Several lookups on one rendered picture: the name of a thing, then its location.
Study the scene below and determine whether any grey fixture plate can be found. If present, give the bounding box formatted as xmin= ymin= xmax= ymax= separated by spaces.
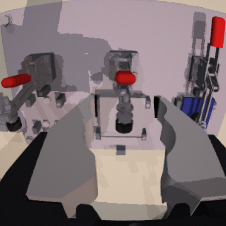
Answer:
xmin=0 ymin=0 xmax=226 ymax=150

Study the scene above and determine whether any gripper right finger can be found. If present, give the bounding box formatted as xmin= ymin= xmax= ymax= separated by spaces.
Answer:
xmin=154 ymin=95 xmax=226 ymax=221

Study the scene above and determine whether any blue rectangular block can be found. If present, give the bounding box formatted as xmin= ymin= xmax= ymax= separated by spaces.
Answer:
xmin=180 ymin=95 xmax=215 ymax=129

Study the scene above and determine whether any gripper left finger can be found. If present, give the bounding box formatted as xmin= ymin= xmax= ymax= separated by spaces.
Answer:
xmin=0 ymin=94 xmax=98 ymax=226

